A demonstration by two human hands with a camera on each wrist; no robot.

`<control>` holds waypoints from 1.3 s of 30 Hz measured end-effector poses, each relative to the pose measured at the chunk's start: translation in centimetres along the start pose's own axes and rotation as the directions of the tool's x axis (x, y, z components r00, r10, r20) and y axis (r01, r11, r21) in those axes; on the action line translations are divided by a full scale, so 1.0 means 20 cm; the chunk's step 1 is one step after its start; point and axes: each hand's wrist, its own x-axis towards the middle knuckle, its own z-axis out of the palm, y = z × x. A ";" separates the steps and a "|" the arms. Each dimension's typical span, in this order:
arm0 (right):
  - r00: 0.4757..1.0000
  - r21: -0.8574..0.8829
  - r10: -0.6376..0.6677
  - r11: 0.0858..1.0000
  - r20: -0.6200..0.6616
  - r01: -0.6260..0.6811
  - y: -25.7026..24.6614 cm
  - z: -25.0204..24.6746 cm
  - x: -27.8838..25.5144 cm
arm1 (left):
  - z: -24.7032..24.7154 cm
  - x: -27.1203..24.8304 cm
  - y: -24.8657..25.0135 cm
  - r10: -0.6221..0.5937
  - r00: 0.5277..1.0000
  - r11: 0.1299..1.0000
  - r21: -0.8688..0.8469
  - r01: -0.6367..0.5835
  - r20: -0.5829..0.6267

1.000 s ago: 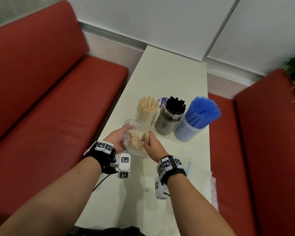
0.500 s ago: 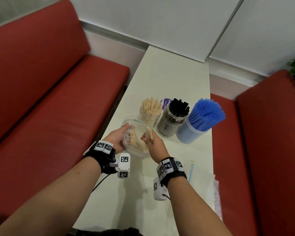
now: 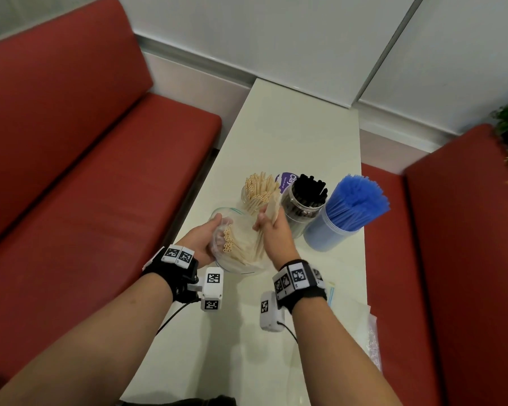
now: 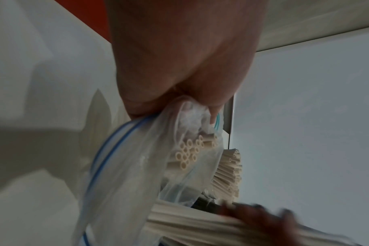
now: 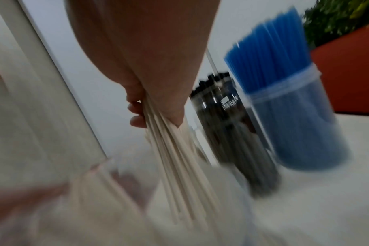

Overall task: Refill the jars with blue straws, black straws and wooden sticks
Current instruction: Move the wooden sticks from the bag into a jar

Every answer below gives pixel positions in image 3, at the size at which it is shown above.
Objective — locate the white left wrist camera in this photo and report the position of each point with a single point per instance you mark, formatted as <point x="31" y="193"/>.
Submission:
<point x="211" y="293"/>

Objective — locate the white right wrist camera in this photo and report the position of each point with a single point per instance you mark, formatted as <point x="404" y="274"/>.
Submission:
<point x="271" y="317"/>

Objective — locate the black left wristband with markers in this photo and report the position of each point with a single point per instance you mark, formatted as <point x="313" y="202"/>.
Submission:
<point x="169" y="272"/>

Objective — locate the frosted plastic jar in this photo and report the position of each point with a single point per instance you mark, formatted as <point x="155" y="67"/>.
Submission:
<point x="326" y="236"/>

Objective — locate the black right wristband with markers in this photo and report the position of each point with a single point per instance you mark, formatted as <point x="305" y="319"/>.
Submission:
<point x="300" y="291"/>

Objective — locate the person's left forearm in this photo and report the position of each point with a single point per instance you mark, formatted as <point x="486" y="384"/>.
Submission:
<point x="84" y="350"/>

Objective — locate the red sofa beside plant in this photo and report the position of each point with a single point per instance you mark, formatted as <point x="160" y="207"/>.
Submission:
<point x="470" y="274"/>

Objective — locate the person's dark clothing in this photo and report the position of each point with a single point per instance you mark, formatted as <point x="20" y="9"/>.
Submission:
<point x="182" y="401"/>

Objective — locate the black wristband with markers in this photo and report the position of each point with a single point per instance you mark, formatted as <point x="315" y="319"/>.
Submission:
<point x="300" y="291"/>
<point x="169" y="272"/>

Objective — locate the person's left hand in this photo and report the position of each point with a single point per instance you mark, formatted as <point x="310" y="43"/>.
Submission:
<point x="199" y="245"/>

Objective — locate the small bunch of blue straws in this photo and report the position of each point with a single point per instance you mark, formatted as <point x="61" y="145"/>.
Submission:
<point x="355" y="200"/>

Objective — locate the small bunch of black straws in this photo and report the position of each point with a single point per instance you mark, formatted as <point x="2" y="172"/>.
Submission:
<point x="309" y="188"/>

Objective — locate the person's right forearm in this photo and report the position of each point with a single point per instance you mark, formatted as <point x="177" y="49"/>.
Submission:
<point x="343" y="359"/>

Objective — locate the clear blue-zip bag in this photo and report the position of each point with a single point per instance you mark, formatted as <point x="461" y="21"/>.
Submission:
<point x="224" y="215"/>

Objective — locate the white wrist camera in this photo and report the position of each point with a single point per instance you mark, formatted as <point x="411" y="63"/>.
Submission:
<point x="271" y="317"/>
<point x="211" y="293"/>

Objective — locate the person's right hand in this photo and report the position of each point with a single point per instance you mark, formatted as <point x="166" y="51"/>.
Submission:
<point x="279" y="241"/>

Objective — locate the clear bag with white strips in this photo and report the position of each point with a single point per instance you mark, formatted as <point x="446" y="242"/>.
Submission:
<point x="351" y="308"/>

